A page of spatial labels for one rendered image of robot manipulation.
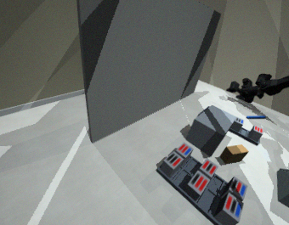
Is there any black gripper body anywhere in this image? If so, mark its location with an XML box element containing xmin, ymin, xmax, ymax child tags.
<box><xmin>229</xmin><ymin>82</ymin><xmax>254</xmax><ymax>103</ymax></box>

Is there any tan cardboard box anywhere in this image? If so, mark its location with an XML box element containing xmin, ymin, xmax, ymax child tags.
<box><xmin>219</xmin><ymin>144</ymin><xmax>249</xmax><ymax>164</ymax></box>

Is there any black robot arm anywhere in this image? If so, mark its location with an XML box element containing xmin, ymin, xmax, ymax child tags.
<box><xmin>241</xmin><ymin>74</ymin><xmax>289</xmax><ymax>98</ymax></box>

